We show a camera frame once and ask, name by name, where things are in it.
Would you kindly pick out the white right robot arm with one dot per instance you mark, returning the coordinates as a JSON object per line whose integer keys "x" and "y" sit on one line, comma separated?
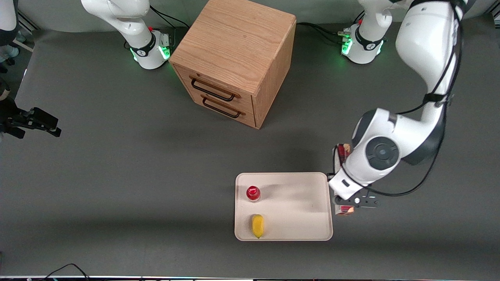
{"x": 117, "y": 15}

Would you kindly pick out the wooden drawer cabinet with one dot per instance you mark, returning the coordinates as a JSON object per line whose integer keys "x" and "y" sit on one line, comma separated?
{"x": 234, "y": 43}

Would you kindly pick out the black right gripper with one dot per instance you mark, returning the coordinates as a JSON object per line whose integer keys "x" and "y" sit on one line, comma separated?
{"x": 24, "y": 119}

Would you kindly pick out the aluminium frame rail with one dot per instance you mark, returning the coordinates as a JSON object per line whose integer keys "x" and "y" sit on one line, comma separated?
{"x": 28, "y": 21}

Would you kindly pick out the red capped small bottle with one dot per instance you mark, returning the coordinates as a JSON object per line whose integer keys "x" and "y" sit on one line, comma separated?
{"x": 253, "y": 192}

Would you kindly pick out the yellow lemon-shaped object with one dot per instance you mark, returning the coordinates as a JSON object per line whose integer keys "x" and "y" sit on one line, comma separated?
{"x": 257, "y": 225}

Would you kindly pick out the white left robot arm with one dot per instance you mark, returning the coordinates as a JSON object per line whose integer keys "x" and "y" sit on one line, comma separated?
{"x": 425, "y": 35}

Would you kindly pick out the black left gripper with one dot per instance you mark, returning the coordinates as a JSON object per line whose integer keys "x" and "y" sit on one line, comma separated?
{"x": 338, "y": 201}

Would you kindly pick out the red cookie box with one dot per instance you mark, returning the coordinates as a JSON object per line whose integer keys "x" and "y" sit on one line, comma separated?
{"x": 344, "y": 153}

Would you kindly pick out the cream plastic tray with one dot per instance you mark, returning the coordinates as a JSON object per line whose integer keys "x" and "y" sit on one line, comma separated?
{"x": 293, "y": 210}

